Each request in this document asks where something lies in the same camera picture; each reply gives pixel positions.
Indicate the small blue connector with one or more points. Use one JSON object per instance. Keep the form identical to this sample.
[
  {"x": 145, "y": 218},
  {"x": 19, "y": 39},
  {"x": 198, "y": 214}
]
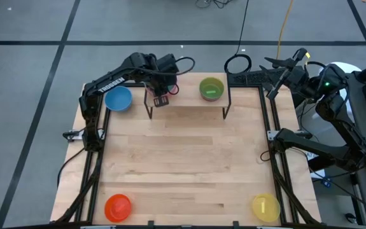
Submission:
[{"x": 326, "y": 183}]

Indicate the blue opaque bowl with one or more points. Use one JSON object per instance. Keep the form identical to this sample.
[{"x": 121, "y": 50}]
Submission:
[{"x": 118, "y": 99}]

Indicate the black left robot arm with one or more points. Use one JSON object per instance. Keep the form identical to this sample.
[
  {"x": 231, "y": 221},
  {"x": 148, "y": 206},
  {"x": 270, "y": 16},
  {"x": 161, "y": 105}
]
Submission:
[{"x": 111, "y": 83}]

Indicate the translucent yellow bowl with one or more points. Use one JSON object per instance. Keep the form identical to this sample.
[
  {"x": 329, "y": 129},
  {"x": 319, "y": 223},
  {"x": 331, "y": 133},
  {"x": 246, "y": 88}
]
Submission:
[{"x": 270, "y": 211}]

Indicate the translucent green bowl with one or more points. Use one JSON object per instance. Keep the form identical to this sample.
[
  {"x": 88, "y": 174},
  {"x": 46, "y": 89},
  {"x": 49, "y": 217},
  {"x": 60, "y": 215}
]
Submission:
[{"x": 206, "y": 86}]

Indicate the black metal shelf leg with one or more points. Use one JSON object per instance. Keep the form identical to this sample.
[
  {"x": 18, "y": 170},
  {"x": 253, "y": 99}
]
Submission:
[
  {"x": 148, "y": 111},
  {"x": 227, "y": 111}
]

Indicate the translucent orange bowl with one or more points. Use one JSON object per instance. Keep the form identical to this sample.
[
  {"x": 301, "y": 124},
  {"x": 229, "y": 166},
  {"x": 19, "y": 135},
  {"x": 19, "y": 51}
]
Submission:
[{"x": 114, "y": 211}]

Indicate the black aluminium table frame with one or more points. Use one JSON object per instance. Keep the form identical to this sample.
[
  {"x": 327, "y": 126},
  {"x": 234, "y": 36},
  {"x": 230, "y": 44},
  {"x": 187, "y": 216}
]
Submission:
[{"x": 92, "y": 206}]

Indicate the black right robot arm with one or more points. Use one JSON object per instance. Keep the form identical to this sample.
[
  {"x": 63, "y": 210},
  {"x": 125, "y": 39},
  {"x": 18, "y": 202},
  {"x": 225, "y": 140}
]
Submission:
[{"x": 313, "y": 149}]

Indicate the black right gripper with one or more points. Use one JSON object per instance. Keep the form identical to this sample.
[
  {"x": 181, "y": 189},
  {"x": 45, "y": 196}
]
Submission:
[{"x": 300, "y": 79}]

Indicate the black perforated box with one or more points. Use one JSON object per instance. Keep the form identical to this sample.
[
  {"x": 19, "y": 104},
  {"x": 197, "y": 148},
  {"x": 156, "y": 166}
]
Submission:
[{"x": 249, "y": 78}]

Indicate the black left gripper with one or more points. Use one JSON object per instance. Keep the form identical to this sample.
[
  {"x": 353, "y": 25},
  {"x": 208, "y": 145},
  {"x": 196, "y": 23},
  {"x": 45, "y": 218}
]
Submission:
[{"x": 160, "y": 84}]

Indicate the white round stool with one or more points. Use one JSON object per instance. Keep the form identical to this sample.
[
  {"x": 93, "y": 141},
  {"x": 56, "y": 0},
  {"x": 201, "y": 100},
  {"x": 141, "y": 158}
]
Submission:
[{"x": 348, "y": 67}]

